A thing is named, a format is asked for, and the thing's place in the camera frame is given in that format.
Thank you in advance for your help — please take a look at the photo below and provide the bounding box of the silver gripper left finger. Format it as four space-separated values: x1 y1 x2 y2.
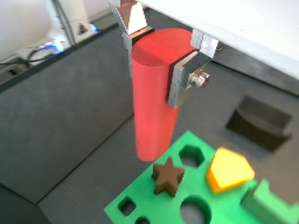
108 0 154 70

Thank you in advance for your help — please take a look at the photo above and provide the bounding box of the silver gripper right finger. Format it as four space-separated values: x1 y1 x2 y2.
166 29 218 109

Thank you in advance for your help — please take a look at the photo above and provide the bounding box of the red oval cylinder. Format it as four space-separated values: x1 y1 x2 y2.
130 28 193 161

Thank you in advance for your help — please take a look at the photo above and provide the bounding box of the black cradle fixture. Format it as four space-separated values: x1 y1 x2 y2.
225 95 292 151

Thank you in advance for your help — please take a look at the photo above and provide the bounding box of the yellow pentagon peg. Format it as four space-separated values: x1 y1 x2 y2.
205 147 254 193

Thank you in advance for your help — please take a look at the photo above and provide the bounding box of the brown star peg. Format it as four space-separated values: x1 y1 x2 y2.
152 157 184 197

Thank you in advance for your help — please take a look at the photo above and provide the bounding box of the green shape sorter block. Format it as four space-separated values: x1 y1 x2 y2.
105 132 262 224

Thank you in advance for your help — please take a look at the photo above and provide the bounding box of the green notched peg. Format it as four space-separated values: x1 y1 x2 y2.
241 179 299 224

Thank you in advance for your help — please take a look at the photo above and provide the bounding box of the black cable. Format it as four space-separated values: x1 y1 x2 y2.
0 0 74 67

